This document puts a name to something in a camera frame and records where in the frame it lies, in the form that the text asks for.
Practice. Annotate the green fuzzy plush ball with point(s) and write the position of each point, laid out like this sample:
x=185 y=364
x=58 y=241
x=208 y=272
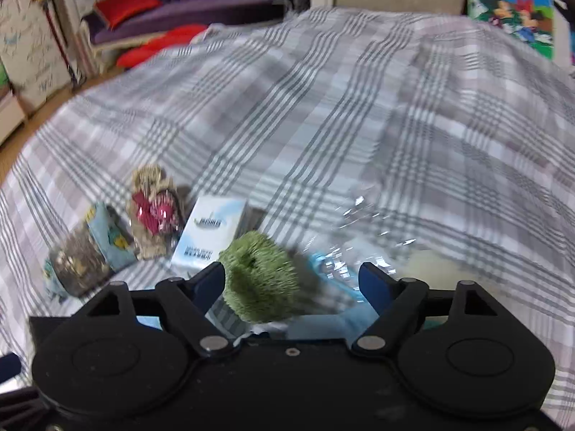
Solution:
x=258 y=280

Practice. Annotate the red pole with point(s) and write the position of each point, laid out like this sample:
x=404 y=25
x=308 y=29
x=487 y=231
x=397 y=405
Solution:
x=58 y=36

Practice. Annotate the grey plaid bed sheet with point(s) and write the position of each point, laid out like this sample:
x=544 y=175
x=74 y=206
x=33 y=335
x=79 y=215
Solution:
x=314 y=121

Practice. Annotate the white cabinet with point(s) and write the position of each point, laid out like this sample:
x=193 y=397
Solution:
x=27 y=54

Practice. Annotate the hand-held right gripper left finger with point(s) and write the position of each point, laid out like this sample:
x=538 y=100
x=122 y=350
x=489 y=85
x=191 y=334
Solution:
x=210 y=283

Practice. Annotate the beige plush with red heart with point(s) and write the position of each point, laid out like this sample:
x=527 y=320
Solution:
x=152 y=215

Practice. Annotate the white tissue pack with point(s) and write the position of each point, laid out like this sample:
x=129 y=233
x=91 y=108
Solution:
x=209 y=233

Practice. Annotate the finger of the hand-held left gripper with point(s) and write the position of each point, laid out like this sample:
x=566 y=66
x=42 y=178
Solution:
x=9 y=366

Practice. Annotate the blue brown snack packet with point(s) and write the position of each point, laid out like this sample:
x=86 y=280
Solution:
x=85 y=256

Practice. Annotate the red square cushion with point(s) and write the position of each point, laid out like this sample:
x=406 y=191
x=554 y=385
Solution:
x=125 y=6

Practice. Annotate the colourful cartoon picture book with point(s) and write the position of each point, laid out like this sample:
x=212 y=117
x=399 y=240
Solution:
x=512 y=6

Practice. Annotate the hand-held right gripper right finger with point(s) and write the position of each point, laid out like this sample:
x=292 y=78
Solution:
x=376 y=286

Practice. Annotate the purple chaise sofa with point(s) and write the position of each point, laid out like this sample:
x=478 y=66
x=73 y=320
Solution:
x=179 y=9

